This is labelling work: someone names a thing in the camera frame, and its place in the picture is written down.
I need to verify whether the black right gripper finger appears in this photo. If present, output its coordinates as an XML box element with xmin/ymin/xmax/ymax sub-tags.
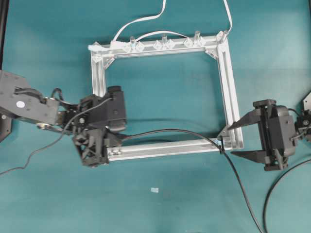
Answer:
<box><xmin>229</xmin><ymin>109</ymin><xmax>261</xmax><ymax>129</ymax></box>
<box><xmin>231</xmin><ymin>150</ymin><xmax>269</xmax><ymax>164</ymax></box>

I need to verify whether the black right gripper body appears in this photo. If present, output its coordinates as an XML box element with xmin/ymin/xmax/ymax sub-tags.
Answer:
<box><xmin>253</xmin><ymin>99</ymin><xmax>296</xmax><ymax>171</ymax></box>

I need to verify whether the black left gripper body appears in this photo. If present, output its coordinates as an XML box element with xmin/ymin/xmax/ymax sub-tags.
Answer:
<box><xmin>72</xmin><ymin>86</ymin><xmax>127</xmax><ymax>167</ymax></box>

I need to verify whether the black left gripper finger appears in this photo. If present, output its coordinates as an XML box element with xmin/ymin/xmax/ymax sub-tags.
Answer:
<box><xmin>104</xmin><ymin>131</ymin><xmax>126</xmax><ymax>147</ymax></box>

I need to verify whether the black usb cable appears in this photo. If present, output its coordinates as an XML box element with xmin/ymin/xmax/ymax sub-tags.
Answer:
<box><xmin>121</xmin><ymin>129</ymin><xmax>311</xmax><ymax>233</ymax></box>

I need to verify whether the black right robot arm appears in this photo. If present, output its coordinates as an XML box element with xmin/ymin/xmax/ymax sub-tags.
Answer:
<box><xmin>229</xmin><ymin>99</ymin><xmax>311</xmax><ymax>171</ymax></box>

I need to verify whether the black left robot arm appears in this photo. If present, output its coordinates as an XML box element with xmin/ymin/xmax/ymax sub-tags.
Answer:
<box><xmin>0</xmin><ymin>70</ymin><xmax>127</xmax><ymax>167</ymax></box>

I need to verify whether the small clear tape piece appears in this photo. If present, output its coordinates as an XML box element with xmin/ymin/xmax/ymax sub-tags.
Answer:
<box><xmin>150</xmin><ymin>187</ymin><xmax>159</xmax><ymax>193</ymax></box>

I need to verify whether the black string loop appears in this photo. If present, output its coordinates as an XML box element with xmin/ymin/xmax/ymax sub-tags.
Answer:
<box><xmin>217</xmin><ymin>136</ymin><xmax>225</xmax><ymax>155</ymax></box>

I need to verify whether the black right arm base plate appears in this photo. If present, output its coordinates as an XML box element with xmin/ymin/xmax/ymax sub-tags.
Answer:
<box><xmin>300</xmin><ymin>92</ymin><xmax>311</xmax><ymax>115</ymax></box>

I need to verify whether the thin black left camera cable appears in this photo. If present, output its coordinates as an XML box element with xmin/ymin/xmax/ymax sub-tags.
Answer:
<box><xmin>0</xmin><ymin>97</ymin><xmax>112</xmax><ymax>175</ymax></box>

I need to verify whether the silver metal post far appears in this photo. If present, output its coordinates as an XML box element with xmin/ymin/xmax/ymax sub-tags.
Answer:
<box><xmin>130</xmin><ymin>36</ymin><xmax>136</xmax><ymax>52</ymax></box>

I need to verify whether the silver metal post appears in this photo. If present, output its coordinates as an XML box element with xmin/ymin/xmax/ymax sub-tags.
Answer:
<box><xmin>161</xmin><ymin>34</ymin><xmax>167</xmax><ymax>50</ymax></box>
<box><xmin>130</xmin><ymin>36</ymin><xmax>136</xmax><ymax>52</ymax></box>
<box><xmin>193</xmin><ymin>31</ymin><xmax>201</xmax><ymax>47</ymax></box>

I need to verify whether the aluminium extrusion frame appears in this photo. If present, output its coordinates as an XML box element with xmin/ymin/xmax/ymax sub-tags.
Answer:
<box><xmin>88</xmin><ymin>31</ymin><xmax>244</xmax><ymax>162</ymax></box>

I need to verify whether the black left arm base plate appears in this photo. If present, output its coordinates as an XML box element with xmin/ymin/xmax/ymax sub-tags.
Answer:
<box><xmin>0</xmin><ymin>114</ymin><xmax>12</xmax><ymax>142</ymax></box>

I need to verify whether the silver metal post near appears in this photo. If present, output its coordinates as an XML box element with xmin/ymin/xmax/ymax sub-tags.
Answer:
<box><xmin>193</xmin><ymin>31</ymin><xmax>201</xmax><ymax>47</ymax></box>

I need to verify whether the silver metal post middle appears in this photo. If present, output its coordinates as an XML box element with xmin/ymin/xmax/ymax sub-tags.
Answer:
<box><xmin>161</xmin><ymin>34</ymin><xmax>167</xmax><ymax>50</ymax></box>

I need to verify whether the white flat ribbon cable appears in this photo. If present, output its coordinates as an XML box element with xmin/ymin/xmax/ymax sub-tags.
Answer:
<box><xmin>110</xmin><ymin>0</ymin><xmax>233</xmax><ymax>49</ymax></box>

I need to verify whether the black vertical rail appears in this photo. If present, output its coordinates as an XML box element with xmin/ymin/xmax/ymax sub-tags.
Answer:
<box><xmin>0</xmin><ymin>0</ymin><xmax>9</xmax><ymax>69</ymax></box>

